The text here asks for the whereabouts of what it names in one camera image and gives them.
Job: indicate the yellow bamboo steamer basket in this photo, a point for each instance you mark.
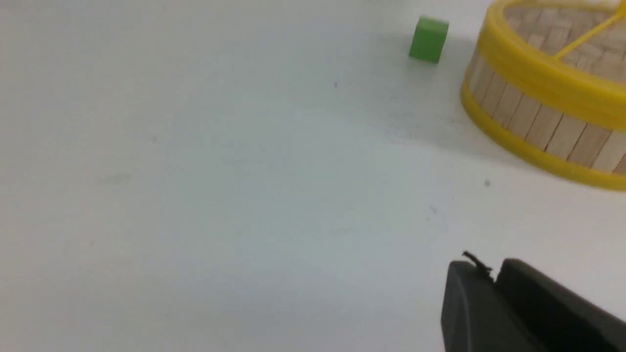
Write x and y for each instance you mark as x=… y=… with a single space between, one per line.
x=547 y=138

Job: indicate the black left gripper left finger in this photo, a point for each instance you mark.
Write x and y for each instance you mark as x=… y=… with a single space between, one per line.
x=474 y=316

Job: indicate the green cube block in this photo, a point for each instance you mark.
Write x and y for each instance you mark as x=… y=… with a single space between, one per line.
x=429 y=38

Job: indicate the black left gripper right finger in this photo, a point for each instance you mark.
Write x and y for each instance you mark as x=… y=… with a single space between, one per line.
x=558 y=319

